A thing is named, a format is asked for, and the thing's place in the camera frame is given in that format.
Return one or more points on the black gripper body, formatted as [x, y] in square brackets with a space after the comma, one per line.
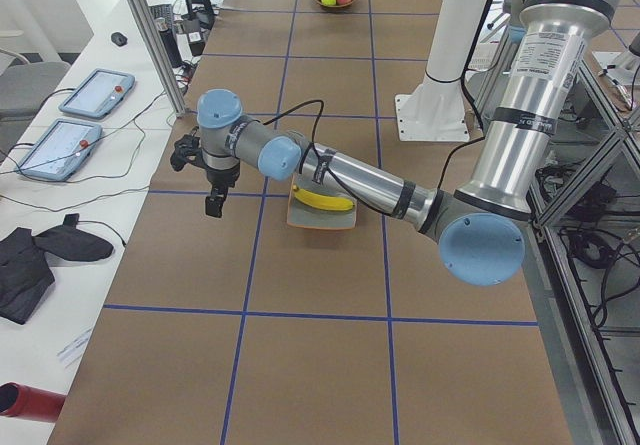
[221, 179]

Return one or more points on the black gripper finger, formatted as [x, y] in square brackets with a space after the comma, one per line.
[214, 205]

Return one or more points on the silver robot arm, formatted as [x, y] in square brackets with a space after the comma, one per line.
[476, 227]

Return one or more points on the grey square plate orange rim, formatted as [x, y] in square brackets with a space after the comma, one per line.
[302, 216]

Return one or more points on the brown paper table mat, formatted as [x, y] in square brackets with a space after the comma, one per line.
[245, 330]

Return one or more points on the far blue teach pendant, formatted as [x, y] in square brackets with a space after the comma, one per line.
[98, 94]

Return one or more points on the blue teach pendant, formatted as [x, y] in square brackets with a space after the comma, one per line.
[60, 151]
[98, 94]

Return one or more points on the black water bottle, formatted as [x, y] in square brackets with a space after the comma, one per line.
[169, 42]

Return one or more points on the near blue teach pendant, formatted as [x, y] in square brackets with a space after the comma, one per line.
[60, 151]

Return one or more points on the black computer mouse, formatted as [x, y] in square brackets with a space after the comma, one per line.
[119, 39]

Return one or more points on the black cloth bundle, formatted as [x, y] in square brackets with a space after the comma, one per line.
[25, 272]

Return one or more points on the red cylinder tube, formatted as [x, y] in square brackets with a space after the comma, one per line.
[30, 403]

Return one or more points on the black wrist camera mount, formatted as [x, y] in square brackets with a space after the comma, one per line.
[187, 151]

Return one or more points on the white camera pole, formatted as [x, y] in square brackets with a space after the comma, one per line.
[435, 111]

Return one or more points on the aluminium frame post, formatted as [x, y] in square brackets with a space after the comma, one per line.
[143, 19]

